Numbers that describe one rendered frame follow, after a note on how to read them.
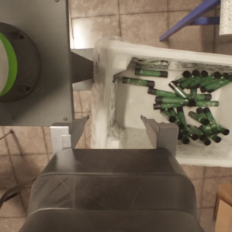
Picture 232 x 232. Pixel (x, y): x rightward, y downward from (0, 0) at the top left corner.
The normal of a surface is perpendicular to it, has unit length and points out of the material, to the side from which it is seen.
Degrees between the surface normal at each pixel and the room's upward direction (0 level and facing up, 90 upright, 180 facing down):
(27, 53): 69
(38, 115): 0
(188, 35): 0
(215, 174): 0
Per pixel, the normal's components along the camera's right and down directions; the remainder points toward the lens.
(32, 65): 0.91, 0.16
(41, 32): 0.00, 0.25
